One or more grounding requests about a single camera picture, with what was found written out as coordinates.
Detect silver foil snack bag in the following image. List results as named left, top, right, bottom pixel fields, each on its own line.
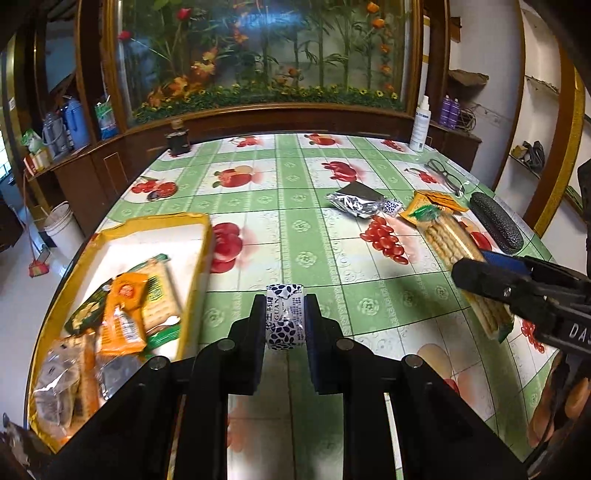
left=327, top=181, right=386, bottom=219

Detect clear cracker pack green ends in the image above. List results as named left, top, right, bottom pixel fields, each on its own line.
left=417, top=213, right=514, bottom=343

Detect person's right hand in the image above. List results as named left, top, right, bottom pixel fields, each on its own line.
left=527, top=351, right=590, bottom=448

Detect red broom dustpan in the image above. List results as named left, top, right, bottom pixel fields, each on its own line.
left=22, top=172, right=52, bottom=279

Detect black rimmed eyeglasses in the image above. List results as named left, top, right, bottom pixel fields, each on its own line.
left=426, top=158, right=466, bottom=198

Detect small silver packet in tray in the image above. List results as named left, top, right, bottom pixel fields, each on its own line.
left=96, top=354, right=142, bottom=401

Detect yellow cardboard tray box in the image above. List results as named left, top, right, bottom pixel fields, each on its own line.
left=26, top=213, right=214, bottom=453

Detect purple bottles on shelf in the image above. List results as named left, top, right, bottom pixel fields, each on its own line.
left=439, top=95, right=461, bottom=130

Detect dark glass jar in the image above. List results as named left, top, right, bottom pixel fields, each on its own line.
left=166, top=119, right=191, bottom=157

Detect green blue bag on cabinet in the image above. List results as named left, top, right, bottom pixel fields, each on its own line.
left=94, top=96, right=118, bottom=140

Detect orange snack pack in tray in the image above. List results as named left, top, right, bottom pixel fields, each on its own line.
left=43, top=331, right=100, bottom=441

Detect black textured glasses case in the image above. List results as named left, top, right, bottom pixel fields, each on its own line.
left=469, top=192, right=524, bottom=255

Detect orange yellow cake packet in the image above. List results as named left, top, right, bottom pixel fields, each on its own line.
left=400, top=190, right=468, bottom=226

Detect white blue milk candy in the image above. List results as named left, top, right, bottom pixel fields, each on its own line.
left=264, top=284, right=305, bottom=350

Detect flower bamboo glass panel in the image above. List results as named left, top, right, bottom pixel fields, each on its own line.
left=114, top=1, right=415, bottom=126

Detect orange panda snack packet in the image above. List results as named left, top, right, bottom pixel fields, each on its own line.
left=97, top=272, right=148, bottom=356

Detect white spray bottle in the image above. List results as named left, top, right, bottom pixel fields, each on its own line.
left=409, top=95, right=431, bottom=152

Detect dark green cracker packet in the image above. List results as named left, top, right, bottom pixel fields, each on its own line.
left=64, top=279, right=113, bottom=335

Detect blue thermos jug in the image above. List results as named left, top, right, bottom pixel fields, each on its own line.
left=63, top=97, right=90, bottom=150

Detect white plastic bucket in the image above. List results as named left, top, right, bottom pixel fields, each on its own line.
left=43, top=201, right=84, bottom=260

